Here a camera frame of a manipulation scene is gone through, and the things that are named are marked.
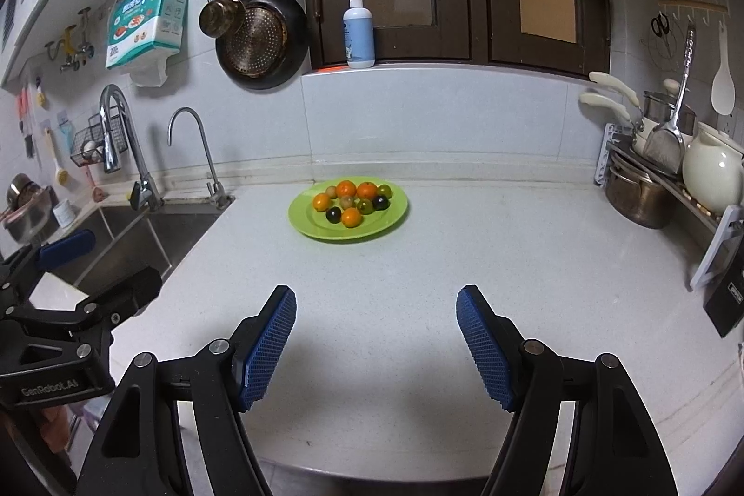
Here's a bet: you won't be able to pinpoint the green tomato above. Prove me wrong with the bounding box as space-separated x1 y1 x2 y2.
357 199 374 215
377 184 392 199

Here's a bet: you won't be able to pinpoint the dish rack shelf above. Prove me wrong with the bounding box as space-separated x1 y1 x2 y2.
595 122 743 292

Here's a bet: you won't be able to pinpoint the stainless steel pot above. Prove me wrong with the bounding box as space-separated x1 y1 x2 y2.
605 165 676 229

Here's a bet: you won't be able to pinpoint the metal spatula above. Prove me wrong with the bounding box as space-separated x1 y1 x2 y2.
644 21 698 175

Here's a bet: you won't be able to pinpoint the paper towel pack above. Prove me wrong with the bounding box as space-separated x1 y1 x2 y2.
106 0 188 88

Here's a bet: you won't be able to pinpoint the large orange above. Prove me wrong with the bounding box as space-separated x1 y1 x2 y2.
335 180 357 198
356 181 377 200

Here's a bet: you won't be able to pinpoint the small orange kumquat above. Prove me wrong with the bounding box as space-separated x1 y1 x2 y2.
313 192 333 213
341 206 363 229

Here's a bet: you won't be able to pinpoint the white ceramic pot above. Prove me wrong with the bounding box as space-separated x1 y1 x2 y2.
682 122 743 215

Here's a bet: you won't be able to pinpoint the black wire basket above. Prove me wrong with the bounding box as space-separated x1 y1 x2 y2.
71 107 129 167

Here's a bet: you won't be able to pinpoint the large chrome faucet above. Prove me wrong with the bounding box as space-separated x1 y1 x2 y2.
98 83 164 213

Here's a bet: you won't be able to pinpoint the black frying pan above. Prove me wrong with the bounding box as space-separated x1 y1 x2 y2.
216 0 309 91

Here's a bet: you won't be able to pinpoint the green plate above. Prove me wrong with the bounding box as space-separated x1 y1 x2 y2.
287 176 409 243

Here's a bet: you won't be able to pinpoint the blue soap pump bottle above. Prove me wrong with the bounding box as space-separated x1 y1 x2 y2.
343 0 376 69

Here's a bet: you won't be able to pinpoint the stainless steel sink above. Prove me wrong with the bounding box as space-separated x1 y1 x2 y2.
53 201 221 295

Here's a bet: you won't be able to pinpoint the black scissors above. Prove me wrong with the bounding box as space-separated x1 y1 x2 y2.
651 11 671 53

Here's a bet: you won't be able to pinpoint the dark plum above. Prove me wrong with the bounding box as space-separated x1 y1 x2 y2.
325 206 342 224
372 195 390 210

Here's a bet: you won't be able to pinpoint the white rice paddle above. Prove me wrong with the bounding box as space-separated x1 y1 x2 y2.
710 21 737 116

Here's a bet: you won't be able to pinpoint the small copper saucepan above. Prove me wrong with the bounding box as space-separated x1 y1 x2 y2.
199 0 245 39

